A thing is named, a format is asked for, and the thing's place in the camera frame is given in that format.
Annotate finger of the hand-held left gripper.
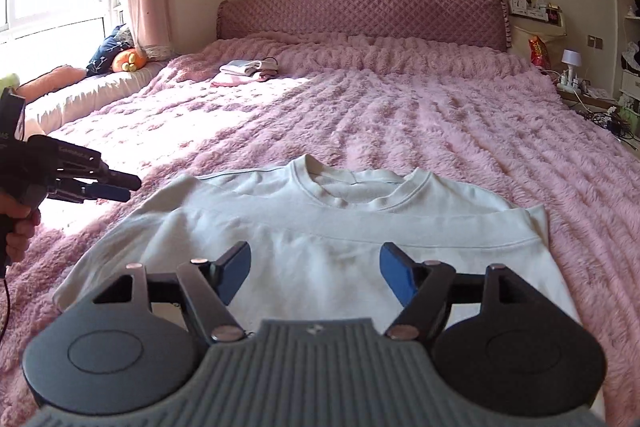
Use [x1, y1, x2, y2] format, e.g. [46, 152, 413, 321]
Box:
[60, 167, 144, 192]
[49, 183, 132, 204]

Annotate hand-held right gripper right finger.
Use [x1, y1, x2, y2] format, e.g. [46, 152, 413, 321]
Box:
[380, 242, 521, 341]

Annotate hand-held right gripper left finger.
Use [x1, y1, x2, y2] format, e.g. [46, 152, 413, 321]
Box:
[92, 241, 251, 343]

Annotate white printed sweatshirt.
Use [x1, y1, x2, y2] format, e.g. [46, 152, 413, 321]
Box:
[52, 154, 585, 340]

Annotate folded pink and white clothes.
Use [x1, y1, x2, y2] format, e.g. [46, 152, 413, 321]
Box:
[210, 59, 282, 88]

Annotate person's left hand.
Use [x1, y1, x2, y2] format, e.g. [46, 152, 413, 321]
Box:
[0, 202, 43, 265]

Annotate pink cushion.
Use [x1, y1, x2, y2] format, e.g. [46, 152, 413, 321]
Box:
[16, 65, 87, 104]

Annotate white window seat cushion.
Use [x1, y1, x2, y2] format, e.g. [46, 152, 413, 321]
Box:
[24, 59, 169, 134]

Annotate orange plush toy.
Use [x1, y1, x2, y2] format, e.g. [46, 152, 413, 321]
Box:
[110, 48, 149, 73]

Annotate navy patterned pillow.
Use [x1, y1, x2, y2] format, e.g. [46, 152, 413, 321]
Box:
[86, 24, 135, 76]

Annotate pink fluffy blanket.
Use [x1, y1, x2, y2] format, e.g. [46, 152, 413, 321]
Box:
[0, 32, 640, 427]

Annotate purple quilted headboard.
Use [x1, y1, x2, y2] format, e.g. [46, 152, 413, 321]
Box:
[217, 0, 514, 54]

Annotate yellow cloth bag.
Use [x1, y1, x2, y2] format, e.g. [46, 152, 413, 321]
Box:
[512, 24, 567, 72]

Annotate red snack bag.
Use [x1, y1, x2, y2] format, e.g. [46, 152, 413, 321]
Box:
[528, 35, 552, 71]

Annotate white table lamp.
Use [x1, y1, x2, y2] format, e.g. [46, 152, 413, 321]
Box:
[560, 49, 581, 81]

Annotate white shelf unit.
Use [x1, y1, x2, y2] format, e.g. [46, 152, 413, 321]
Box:
[604, 0, 640, 118]

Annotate black cable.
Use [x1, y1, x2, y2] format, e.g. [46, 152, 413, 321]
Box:
[0, 274, 12, 350]

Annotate wall organizer shelf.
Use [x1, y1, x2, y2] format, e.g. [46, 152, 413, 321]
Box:
[504, 0, 564, 26]

